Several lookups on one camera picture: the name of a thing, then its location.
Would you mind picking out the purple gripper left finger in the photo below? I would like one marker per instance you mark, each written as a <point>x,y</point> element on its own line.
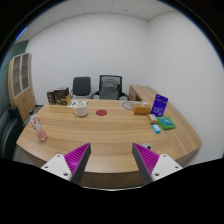
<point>70,166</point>

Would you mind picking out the small blue box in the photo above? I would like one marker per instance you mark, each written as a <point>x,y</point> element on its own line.
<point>156,128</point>

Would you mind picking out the small yellow box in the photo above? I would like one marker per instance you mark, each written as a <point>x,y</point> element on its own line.
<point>152,119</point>

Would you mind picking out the black leather armchair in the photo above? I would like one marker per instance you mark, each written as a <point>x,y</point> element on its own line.
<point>11,126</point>

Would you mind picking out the white green paper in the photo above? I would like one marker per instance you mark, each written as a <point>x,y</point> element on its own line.
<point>74,103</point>

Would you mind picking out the wooden side desk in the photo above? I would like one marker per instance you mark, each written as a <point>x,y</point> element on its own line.
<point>177,142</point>

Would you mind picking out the green box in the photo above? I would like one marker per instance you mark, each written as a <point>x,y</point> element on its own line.
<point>166,123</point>

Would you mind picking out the orange tissue box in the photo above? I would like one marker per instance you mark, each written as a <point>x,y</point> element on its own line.
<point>141,109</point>

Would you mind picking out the wooden cabinet with glass doors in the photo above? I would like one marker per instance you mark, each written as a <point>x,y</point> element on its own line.
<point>20,84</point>

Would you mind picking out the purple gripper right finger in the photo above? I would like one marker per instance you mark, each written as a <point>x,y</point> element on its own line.
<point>152,166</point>

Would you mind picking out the white ceramic mug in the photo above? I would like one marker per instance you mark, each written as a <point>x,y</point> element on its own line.
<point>80,109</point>

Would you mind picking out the grey mesh office chair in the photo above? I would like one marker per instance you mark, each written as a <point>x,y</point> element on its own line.
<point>110,88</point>

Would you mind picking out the small brown box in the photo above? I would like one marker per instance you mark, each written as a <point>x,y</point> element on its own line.
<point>51,96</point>

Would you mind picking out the black office chair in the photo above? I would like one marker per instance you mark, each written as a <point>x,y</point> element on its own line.
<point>81,87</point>

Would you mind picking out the red round coaster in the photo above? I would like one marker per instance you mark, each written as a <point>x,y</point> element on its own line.
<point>101,112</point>

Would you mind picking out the dark brown box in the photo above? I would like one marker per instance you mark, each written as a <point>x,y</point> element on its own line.
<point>62,96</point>

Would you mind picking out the white round device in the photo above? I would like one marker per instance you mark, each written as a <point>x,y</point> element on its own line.
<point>147,145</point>

